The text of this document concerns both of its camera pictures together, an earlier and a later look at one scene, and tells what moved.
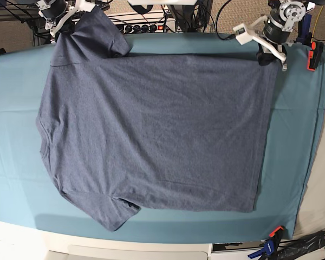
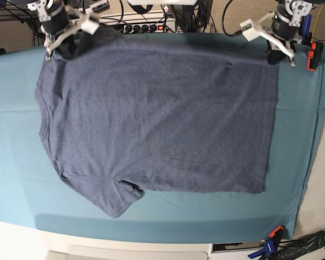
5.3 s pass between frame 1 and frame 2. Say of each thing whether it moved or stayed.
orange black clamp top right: stayed
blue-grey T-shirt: moved
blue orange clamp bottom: stayed
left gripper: moved
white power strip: stayed
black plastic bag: stayed
